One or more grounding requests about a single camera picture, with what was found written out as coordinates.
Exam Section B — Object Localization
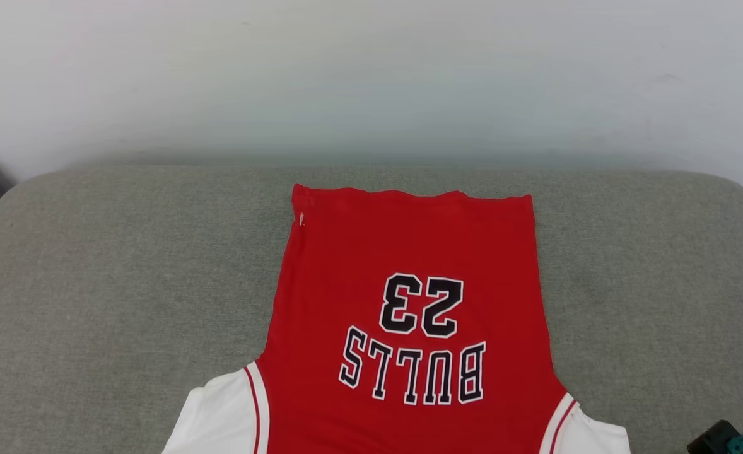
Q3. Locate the red white basketball jersey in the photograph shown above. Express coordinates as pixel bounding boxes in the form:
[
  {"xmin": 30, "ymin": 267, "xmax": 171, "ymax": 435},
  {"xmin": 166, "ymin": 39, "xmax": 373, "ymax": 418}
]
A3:
[{"xmin": 162, "ymin": 183, "xmax": 631, "ymax": 454}]

